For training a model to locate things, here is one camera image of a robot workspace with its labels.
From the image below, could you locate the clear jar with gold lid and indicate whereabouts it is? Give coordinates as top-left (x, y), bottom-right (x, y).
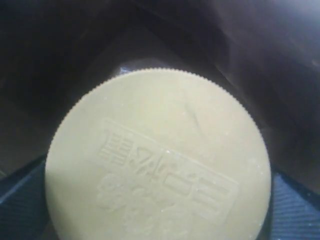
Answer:
top-left (45, 68), bottom-right (271, 240)

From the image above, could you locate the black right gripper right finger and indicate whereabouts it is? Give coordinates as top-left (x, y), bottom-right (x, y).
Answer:
top-left (262, 172), bottom-right (320, 240)

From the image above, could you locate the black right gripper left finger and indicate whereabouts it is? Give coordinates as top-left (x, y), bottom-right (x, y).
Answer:
top-left (0, 159), bottom-right (49, 240)

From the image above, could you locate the brown paper bag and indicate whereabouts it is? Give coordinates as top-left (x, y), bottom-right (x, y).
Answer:
top-left (0, 0), bottom-right (320, 192)

